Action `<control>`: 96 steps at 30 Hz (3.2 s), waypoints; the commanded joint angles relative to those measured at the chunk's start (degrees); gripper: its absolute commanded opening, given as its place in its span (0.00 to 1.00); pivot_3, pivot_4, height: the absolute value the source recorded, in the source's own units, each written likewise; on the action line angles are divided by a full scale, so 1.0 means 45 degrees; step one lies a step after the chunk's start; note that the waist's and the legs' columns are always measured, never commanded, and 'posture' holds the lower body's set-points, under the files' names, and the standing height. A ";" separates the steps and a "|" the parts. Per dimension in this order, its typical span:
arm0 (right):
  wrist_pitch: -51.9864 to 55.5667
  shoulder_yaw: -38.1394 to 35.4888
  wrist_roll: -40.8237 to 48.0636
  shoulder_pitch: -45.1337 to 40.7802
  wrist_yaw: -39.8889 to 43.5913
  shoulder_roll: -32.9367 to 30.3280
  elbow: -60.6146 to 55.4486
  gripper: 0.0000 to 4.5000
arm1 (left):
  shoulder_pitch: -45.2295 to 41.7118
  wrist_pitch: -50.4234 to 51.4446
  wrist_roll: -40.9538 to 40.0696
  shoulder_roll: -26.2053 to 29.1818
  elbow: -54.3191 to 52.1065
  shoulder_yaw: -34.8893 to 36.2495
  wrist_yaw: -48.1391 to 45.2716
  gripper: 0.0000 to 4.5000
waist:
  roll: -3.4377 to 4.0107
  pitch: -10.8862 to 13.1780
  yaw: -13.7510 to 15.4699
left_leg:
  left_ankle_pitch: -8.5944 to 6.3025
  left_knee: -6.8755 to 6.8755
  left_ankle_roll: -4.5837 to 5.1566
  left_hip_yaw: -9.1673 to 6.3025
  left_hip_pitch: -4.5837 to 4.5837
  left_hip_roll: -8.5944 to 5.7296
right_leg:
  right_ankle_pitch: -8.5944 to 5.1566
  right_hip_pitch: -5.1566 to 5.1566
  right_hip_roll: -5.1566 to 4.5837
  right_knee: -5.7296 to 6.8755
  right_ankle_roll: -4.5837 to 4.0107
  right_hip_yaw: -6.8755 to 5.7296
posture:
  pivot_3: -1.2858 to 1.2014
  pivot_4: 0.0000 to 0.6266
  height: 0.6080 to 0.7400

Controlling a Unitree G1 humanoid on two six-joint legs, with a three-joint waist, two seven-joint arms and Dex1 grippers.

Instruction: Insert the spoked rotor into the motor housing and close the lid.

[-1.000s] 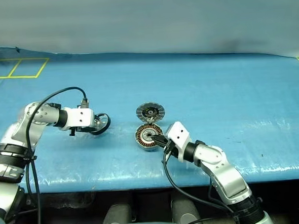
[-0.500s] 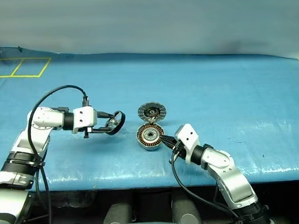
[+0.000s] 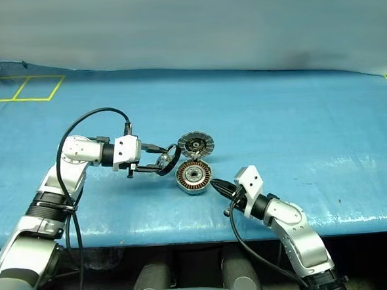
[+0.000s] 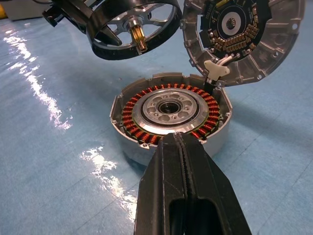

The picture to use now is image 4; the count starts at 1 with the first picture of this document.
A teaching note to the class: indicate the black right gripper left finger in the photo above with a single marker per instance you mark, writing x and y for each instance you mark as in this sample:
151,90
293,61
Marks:
159,176

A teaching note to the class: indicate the silver motor housing copper windings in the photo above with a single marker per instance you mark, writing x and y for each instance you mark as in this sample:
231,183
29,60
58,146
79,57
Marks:
168,115

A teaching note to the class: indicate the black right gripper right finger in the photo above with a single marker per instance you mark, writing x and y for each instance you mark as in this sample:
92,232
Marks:
212,186

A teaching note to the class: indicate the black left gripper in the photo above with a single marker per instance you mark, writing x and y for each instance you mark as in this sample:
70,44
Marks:
52,16

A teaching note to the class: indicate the yellow object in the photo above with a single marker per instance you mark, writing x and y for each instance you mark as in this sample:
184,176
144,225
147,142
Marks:
3,9

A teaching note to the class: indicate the black motor rotor brass shaft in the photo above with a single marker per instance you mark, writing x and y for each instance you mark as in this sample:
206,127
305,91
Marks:
127,25

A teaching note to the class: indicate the silver motor cover circuit board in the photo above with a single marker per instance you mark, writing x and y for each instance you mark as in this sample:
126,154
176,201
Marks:
276,56

